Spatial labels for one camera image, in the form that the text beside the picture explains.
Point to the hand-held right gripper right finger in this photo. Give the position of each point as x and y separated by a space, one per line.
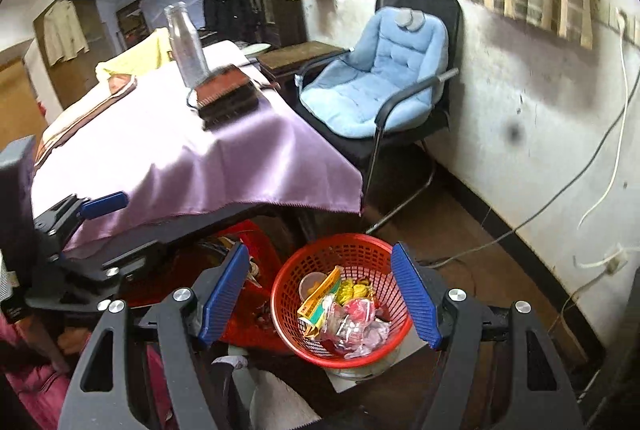
415 295

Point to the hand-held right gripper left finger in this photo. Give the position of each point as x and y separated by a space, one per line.
225 295

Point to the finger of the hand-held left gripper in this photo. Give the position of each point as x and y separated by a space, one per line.
125 265
105 203

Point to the white foam net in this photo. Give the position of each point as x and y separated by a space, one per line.
380 332

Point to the yellow foam fruit net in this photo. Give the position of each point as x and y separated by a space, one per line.
352 291

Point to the red plastic basket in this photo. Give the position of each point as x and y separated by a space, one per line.
350 245

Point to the white printed paper cup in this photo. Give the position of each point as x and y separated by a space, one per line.
312 287

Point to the person's left forearm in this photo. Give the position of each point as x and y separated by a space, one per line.
42 340

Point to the red plastic stool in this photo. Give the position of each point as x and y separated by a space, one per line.
250 332

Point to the brown floral pillow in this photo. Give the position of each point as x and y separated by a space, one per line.
75 119

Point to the orange wooden door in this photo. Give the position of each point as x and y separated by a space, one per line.
20 99

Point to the purple printed tablecloth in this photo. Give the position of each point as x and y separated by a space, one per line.
200 149

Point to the white cloth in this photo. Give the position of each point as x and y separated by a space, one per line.
280 400

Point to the person's pink clothing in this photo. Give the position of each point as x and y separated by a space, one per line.
30 390

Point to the brown gilt-edged book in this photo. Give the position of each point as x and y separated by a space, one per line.
235 107

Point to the brown leather notebook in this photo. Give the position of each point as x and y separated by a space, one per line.
222 84

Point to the yellow cloth covered chair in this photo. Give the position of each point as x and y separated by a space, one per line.
157 42

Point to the stainless steel bottle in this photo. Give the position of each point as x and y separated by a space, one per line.
187 54

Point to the dark wooden wardrobe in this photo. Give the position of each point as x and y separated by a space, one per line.
102 29

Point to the beige hanging jacket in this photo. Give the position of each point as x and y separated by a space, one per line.
65 29

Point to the white plate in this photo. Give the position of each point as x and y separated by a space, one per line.
257 48

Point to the blue seat cushion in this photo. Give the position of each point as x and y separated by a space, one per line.
370 79

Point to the black hanging coat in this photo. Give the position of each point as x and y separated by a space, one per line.
225 9

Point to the dark wooden side table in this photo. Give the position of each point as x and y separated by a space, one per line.
295 57

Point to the blue cushioned chair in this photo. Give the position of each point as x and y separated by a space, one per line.
450 9

